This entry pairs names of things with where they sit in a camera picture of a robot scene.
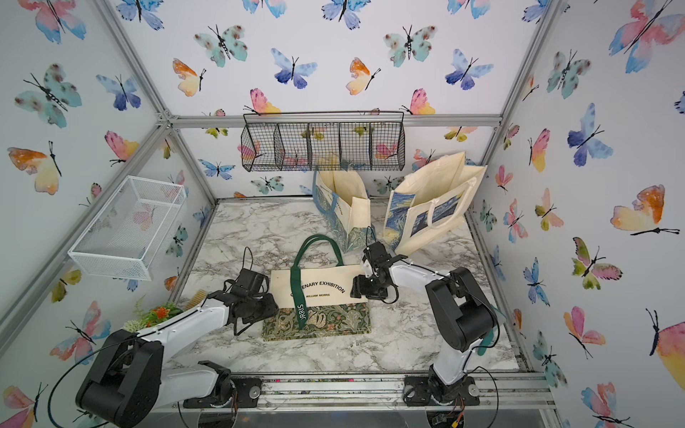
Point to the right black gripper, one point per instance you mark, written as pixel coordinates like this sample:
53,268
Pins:
358,288

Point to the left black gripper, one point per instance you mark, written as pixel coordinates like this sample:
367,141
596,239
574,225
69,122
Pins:
272,308

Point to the cream bag green handles floral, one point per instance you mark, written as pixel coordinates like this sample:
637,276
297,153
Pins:
316,302

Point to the cream bag blue floral pattern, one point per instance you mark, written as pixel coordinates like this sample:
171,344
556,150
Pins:
341,197

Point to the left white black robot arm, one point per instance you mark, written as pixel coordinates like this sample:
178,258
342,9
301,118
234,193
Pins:
127,379

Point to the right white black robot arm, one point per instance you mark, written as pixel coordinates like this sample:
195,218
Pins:
462,312

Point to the cream bag starry night print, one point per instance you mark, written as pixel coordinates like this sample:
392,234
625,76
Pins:
430,202

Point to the potted plant orange flowers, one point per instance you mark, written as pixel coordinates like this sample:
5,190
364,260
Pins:
152,317

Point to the green rubber glove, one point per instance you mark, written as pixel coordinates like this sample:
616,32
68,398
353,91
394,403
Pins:
490,339

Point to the white mesh wall basket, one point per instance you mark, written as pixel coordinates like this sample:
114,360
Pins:
131,227

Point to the black wire wall basket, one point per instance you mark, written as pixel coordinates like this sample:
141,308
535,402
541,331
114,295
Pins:
323,141

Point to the aluminium front rail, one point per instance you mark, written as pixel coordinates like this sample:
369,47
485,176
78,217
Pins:
388,391

